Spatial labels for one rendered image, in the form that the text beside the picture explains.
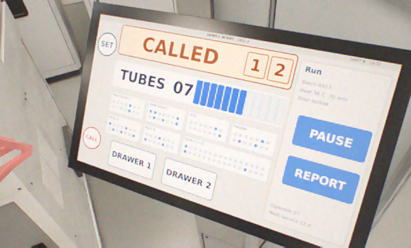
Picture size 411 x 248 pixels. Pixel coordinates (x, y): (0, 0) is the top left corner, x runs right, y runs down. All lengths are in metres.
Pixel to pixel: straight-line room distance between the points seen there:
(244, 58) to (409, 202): 1.52
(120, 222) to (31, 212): 0.77
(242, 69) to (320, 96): 0.12
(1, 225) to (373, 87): 0.92
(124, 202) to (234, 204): 1.28
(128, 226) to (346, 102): 1.37
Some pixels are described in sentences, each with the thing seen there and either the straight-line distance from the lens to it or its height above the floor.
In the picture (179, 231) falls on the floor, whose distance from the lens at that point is 1.59.
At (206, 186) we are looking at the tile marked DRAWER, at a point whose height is 1.00.
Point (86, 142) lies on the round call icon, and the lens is 0.61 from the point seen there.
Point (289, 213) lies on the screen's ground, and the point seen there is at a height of 1.00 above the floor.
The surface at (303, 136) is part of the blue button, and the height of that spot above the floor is 1.09.
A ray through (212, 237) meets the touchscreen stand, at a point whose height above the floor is 0.62.
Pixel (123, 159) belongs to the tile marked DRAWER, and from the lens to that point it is 0.56.
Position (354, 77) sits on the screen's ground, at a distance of 0.45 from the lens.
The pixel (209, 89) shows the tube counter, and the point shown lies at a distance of 0.48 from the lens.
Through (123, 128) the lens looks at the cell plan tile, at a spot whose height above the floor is 1.04.
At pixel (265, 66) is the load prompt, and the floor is 1.16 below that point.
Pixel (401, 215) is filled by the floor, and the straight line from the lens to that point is 1.80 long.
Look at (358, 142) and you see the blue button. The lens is 0.46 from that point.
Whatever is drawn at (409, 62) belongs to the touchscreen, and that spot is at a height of 1.19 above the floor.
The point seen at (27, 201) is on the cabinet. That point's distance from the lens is 0.93.
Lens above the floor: 1.42
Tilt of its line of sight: 45 degrees down
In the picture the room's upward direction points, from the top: 4 degrees counter-clockwise
